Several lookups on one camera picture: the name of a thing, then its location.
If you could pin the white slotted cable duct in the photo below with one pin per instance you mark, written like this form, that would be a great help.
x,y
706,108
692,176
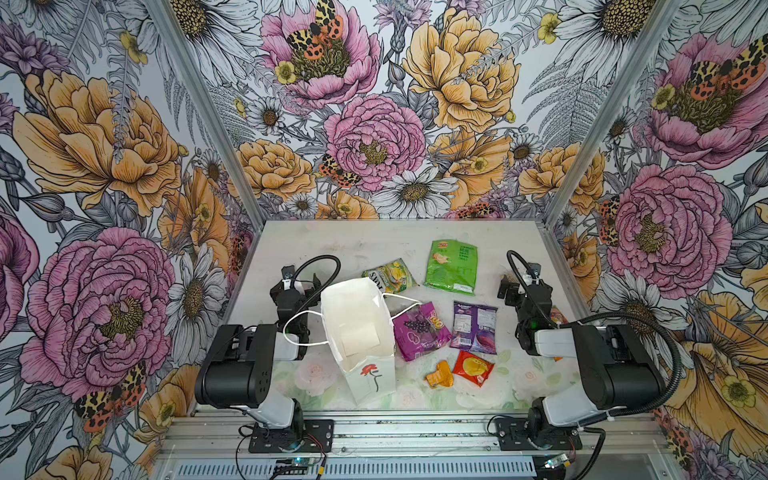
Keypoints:
x,y
504,467

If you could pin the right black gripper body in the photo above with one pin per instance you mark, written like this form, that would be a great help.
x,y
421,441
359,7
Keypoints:
x,y
516,288

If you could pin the left aluminium corner post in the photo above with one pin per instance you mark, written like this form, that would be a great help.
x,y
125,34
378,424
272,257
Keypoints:
x,y
185,62

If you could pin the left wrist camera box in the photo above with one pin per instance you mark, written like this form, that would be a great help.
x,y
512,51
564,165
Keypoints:
x,y
288,273

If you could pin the small orange snack packet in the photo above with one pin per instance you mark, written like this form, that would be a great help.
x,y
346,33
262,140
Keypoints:
x,y
441,377

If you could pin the right aluminium corner post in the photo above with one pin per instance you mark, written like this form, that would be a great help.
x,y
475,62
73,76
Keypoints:
x,y
648,41

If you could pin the small green circuit board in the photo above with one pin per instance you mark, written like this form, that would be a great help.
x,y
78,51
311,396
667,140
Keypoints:
x,y
559,461

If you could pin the aluminium front rail frame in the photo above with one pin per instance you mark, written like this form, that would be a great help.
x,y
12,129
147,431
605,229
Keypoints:
x,y
213,435

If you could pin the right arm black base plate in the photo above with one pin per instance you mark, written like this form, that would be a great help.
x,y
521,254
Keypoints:
x,y
518,434

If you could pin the purple white snack bag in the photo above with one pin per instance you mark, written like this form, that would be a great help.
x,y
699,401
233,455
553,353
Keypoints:
x,y
474,328

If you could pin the aluminium corner post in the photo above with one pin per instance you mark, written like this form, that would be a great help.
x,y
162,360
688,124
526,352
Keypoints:
x,y
648,41
185,62

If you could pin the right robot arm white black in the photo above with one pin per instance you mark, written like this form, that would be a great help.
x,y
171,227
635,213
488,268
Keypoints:
x,y
616,373

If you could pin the red yellow snack packet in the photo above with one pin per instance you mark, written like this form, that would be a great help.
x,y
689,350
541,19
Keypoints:
x,y
473,368

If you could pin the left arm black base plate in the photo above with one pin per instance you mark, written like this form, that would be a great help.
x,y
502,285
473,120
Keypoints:
x,y
306,436

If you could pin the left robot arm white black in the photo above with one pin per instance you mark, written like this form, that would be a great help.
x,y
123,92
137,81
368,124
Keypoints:
x,y
236,373

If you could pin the magenta snack bag yellow letters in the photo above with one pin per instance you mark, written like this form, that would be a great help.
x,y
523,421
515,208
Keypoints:
x,y
419,331

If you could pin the Fox's red fruit candy bag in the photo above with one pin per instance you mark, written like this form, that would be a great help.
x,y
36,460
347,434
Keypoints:
x,y
557,317

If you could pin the white paper bag red flower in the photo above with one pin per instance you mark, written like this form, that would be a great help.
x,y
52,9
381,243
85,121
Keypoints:
x,y
355,361

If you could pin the green Lays chips bag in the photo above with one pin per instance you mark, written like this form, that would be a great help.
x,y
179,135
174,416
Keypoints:
x,y
452,266

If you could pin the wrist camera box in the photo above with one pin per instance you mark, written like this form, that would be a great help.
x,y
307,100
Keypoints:
x,y
288,273
532,273

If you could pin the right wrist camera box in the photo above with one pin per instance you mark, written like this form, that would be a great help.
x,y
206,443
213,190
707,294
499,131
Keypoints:
x,y
532,273

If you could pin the Fox's spring tea candy bag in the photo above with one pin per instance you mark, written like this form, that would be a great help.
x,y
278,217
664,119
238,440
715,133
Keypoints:
x,y
392,277

